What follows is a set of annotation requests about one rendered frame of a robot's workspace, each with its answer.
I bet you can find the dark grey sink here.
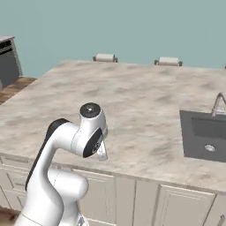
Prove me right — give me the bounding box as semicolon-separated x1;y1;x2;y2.
179;109;226;163

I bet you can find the silver cupboard handle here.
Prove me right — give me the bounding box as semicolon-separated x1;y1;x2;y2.
216;215;226;226

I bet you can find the cream drawer front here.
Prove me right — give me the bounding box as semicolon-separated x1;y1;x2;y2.
0;168;32;192

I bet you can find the grey dishwasher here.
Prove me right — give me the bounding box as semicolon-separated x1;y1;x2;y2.
0;35;24;89

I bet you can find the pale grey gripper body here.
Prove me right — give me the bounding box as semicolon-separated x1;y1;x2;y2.
96;139;109;162

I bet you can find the silver tap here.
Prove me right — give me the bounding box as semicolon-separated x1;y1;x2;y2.
210;92;226;117

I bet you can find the cream cupboard door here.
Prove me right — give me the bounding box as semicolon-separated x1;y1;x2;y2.
153;184;216;226
71;168;117;226
203;193;226;226

